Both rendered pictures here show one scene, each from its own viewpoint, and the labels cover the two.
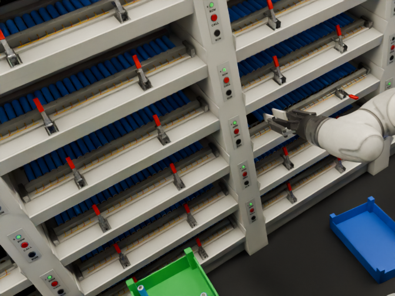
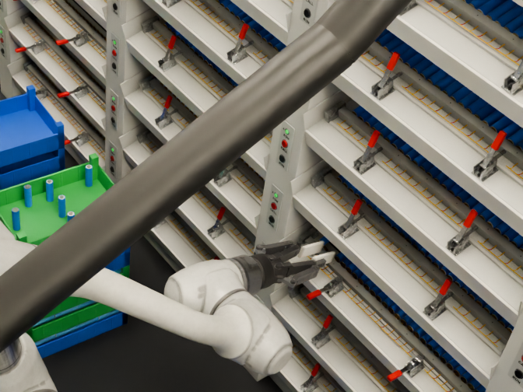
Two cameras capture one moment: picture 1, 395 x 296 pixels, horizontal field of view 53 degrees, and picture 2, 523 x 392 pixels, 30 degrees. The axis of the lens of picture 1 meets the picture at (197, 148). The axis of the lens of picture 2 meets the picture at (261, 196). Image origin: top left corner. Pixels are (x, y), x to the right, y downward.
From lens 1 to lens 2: 1.85 m
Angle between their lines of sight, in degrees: 50
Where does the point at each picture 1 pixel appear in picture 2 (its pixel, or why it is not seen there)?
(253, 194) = (265, 298)
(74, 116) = (188, 12)
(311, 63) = (392, 270)
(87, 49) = not seen: outside the picture
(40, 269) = (113, 84)
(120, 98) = (215, 41)
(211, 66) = not seen: hidden behind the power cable
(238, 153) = (268, 231)
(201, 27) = not seen: hidden behind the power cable
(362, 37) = (472, 346)
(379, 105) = (234, 300)
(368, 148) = (167, 288)
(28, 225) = (122, 43)
